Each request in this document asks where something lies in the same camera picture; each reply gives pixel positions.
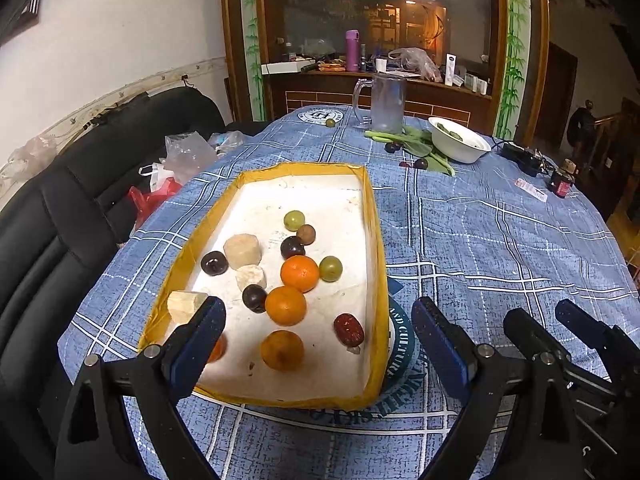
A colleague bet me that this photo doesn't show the yellow-edged white tray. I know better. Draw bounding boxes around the yellow-edged white tray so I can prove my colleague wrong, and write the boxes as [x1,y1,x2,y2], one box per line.
[137,161,391,409]

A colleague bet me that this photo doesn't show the red jujube date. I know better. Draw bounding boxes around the red jujube date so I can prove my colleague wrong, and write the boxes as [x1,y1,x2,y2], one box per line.
[334,313,364,348]

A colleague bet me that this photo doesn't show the pink plastic bag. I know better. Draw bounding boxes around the pink plastic bag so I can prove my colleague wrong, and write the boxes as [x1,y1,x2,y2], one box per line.
[387,47,443,83]

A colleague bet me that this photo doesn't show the white pink packet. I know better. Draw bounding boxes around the white pink packet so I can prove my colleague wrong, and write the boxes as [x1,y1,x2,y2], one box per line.
[515,177,548,204]

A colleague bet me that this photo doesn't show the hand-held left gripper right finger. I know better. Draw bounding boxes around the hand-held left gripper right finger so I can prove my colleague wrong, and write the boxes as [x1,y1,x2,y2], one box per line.
[411,296,586,480]

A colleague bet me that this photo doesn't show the small white boxes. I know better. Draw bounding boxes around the small white boxes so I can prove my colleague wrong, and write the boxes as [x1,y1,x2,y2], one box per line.
[462,72,491,95]

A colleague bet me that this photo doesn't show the white plastic bag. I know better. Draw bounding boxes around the white plastic bag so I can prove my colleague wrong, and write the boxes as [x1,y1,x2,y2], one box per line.
[137,161,176,192]

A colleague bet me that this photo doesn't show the green leafy vegetables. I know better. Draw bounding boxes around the green leafy vegetables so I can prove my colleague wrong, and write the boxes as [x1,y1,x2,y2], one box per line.
[364,126,457,177]

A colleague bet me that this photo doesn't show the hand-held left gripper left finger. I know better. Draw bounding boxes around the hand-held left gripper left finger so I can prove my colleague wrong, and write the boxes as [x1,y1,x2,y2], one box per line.
[54,296,228,480]

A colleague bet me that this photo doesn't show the clear bluish plastic bag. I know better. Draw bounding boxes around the clear bluish plastic bag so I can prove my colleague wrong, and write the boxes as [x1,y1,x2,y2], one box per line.
[207,130,247,152]

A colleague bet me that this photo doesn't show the dark jar with red label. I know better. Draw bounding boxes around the dark jar with red label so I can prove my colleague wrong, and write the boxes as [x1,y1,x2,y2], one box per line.
[549,159,577,200]

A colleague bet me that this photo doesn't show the green vegetables in bowl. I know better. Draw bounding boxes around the green vegetables in bowl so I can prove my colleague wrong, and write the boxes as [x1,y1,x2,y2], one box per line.
[435,121,466,141]

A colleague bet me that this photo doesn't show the brown wooden door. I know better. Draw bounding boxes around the brown wooden door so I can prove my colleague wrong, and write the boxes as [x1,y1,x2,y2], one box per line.
[532,42,578,151]

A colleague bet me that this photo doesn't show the pale beige chunk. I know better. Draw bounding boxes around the pale beige chunk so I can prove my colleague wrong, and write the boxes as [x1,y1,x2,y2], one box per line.
[235,264,267,292]
[223,233,263,267]
[166,290,210,322]

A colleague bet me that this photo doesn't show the red plastic bag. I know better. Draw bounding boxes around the red plastic bag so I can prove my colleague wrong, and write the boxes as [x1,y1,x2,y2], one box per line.
[127,178,183,231]

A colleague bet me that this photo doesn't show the black leather sofa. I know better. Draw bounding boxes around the black leather sofa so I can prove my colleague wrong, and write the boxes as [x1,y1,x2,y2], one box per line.
[0,86,271,480]

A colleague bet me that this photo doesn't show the wooden sideboard cabinet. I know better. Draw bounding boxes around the wooden sideboard cabinet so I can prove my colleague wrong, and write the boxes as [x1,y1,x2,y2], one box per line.
[262,67,496,131]

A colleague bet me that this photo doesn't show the black power adapter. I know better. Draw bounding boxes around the black power adapter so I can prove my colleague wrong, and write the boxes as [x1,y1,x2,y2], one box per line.
[500,141,543,177]

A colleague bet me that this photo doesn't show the blue plaid tablecloth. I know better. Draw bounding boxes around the blue plaid tablecloth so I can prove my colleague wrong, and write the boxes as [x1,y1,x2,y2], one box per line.
[57,105,640,480]

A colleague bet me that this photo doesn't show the crumpled clear plastic bag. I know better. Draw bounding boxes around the crumpled clear plastic bag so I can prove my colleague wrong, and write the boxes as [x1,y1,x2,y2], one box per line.
[0,135,58,181]

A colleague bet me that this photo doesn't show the white bowl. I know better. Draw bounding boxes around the white bowl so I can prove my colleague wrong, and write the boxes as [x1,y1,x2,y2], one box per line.
[428,116,492,164]

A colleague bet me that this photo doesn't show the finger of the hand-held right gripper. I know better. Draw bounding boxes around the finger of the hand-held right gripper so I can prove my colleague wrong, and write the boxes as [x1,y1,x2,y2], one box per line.
[555,299,640,376]
[502,307,616,396]

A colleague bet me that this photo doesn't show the flat white box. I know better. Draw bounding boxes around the flat white box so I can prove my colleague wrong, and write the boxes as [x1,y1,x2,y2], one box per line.
[261,58,317,76]

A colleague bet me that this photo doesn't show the clear glass pitcher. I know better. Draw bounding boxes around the clear glass pitcher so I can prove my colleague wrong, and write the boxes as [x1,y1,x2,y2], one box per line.
[351,73,407,133]

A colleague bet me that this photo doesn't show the bamboo painted wooden frame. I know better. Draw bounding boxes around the bamboo painted wooden frame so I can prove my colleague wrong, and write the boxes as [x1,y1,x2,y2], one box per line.
[220,0,551,141]

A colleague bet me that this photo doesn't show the orange mandarin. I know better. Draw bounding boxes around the orange mandarin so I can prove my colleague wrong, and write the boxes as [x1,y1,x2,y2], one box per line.
[207,332,229,364]
[260,330,305,372]
[265,286,307,326]
[280,255,321,294]

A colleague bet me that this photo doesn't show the purple bottle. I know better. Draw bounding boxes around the purple bottle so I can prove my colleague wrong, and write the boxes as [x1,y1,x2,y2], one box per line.
[345,29,361,73]

